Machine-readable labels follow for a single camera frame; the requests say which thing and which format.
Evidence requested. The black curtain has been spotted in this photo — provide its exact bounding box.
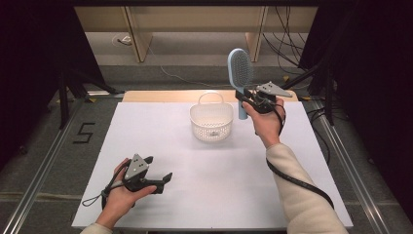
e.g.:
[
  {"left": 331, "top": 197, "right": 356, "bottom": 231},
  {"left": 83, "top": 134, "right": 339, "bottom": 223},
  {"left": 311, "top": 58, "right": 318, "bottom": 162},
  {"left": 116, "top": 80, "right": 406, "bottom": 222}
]
[
  {"left": 297, "top": 0, "right": 413, "bottom": 213},
  {"left": 0, "top": 0, "right": 110, "bottom": 170}
]

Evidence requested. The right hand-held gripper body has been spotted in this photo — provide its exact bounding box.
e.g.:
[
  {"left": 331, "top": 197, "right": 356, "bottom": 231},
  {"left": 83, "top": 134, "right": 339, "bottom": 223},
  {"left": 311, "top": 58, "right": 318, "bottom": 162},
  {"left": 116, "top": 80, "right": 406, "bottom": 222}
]
[{"left": 245, "top": 80, "right": 293, "bottom": 115}]

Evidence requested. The metal floor rail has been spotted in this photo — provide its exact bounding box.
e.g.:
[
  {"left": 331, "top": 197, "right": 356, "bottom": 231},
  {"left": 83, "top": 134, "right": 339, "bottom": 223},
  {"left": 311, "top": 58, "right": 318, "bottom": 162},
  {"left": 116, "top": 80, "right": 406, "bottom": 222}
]
[
  {"left": 0, "top": 97, "right": 86, "bottom": 234},
  {"left": 302, "top": 98, "right": 393, "bottom": 234}
]

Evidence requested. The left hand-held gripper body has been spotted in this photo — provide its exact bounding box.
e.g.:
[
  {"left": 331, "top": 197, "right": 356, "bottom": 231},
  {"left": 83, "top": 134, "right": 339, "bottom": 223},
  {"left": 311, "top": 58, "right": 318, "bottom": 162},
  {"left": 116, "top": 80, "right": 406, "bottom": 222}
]
[{"left": 122, "top": 153, "right": 166, "bottom": 195}]

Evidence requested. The person's left hand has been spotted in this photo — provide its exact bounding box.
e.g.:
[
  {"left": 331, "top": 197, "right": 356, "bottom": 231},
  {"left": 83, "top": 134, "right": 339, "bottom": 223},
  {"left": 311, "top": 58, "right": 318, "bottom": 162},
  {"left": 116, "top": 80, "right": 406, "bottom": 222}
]
[{"left": 95, "top": 157, "right": 158, "bottom": 230}]

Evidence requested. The black stand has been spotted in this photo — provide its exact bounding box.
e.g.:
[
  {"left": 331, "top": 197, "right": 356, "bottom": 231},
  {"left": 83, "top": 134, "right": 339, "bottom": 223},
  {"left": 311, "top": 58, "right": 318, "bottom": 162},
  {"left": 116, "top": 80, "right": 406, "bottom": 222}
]
[
  {"left": 280, "top": 62, "right": 336, "bottom": 127},
  {"left": 57, "top": 67, "right": 126, "bottom": 131}
]

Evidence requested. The person's right hand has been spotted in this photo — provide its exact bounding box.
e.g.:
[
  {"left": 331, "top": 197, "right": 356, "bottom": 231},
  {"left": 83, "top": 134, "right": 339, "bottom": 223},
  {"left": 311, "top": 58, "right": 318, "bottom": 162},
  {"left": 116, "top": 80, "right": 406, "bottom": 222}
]
[{"left": 242, "top": 97, "right": 287, "bottom": 150}]

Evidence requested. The bundle of black cables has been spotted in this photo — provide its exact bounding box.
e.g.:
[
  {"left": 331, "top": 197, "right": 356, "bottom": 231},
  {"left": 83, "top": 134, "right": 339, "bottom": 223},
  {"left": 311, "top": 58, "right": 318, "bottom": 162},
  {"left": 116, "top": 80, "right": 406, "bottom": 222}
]
[{"left": 262, "top": 5, "right": 314, "bottom": 76}]

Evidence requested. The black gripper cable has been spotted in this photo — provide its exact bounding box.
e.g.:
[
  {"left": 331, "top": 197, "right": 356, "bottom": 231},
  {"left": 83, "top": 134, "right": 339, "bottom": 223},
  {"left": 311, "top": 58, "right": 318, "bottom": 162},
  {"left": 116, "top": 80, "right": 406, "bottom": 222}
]
[
  {"left": 81, "top": 160, "right": 132, "bottom": 210},
  {"left": 265, "top": 99, "right": 336, "bottom": 211}
]

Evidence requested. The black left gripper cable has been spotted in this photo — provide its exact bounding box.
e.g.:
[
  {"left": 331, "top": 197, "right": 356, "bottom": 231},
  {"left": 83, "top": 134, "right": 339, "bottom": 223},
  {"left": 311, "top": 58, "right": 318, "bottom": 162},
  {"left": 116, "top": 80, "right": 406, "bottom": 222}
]
[{"left": 81, "top": 160, "right": 132, "bottom": 210}]

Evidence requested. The white floor cable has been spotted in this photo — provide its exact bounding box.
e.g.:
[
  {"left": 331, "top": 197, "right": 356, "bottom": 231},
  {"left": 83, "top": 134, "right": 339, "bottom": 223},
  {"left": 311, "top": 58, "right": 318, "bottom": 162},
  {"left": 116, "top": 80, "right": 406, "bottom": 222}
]
[{"left": 146, "top": 44, "right": 230, "bottom": 90}]

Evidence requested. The white slotted plastic basket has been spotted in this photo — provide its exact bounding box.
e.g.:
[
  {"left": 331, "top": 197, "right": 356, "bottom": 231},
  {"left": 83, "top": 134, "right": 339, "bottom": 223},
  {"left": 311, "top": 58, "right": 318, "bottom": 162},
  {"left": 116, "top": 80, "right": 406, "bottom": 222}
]
[{"left": 189, "top": 91, "right": 235, "bottom": 143}]

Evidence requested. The light wooden desk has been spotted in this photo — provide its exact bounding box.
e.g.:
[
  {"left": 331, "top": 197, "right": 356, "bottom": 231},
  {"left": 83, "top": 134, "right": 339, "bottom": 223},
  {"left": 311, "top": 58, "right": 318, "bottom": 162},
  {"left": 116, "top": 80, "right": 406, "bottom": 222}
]
[{"left": 73, "top": 5, "right": 319, "bottom": 63}]

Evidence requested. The light blue hairbrush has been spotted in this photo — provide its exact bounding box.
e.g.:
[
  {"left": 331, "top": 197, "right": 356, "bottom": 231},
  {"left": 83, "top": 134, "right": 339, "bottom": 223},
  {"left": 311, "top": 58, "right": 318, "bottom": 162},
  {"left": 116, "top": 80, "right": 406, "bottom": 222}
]
[{"left": 227, "top": 48, "right": 255, "bottom": 121}]

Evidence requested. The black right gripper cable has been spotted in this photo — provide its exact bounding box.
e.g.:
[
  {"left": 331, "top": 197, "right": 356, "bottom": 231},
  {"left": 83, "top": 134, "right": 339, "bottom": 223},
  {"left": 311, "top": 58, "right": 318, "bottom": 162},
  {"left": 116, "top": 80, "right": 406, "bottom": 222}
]
[{"left": 265, "top": 99, "right": 336, "bottom": 211}]

